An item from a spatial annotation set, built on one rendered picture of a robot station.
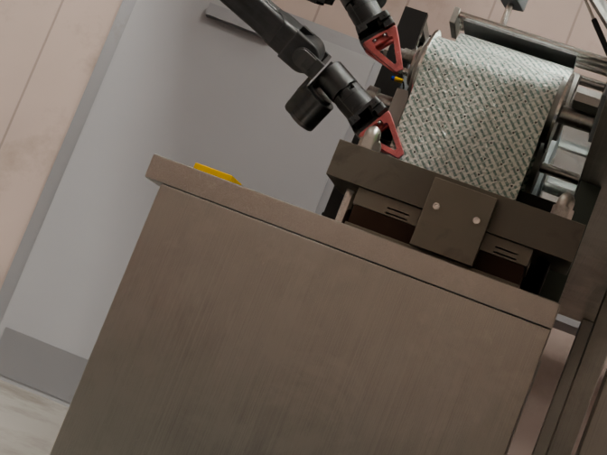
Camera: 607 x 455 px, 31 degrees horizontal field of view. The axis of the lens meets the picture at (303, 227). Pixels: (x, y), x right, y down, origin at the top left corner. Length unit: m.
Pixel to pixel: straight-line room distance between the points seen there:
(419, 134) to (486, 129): 0.11
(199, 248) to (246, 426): 0.28
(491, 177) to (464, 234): 0.26
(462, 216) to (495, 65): 0.38
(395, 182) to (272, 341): 0.31
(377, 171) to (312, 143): 3.65
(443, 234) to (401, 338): 0.18
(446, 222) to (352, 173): 0.17
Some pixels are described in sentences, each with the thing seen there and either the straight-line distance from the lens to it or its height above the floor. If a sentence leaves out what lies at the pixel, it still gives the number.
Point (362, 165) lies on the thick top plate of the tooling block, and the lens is 1.73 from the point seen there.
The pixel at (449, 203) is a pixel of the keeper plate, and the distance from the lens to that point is 1.69.
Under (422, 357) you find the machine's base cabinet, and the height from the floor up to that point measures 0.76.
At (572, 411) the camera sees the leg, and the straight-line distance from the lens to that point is 3.06.
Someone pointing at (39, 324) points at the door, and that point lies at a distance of 5.45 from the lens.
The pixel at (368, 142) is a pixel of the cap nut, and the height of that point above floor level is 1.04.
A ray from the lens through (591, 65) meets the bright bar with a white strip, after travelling 2.33.
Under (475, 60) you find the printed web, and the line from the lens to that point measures 1.98.
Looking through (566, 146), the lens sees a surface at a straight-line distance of 3.00.
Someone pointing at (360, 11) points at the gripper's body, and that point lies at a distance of 2.04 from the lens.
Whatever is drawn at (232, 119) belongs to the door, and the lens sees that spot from 5.41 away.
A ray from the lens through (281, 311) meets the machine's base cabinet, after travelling 1.65.
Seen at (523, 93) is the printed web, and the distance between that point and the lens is 1.95.
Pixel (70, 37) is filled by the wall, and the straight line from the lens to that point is 5.68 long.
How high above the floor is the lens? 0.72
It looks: 5 degrees up
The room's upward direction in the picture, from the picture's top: 22 degrees clockwise
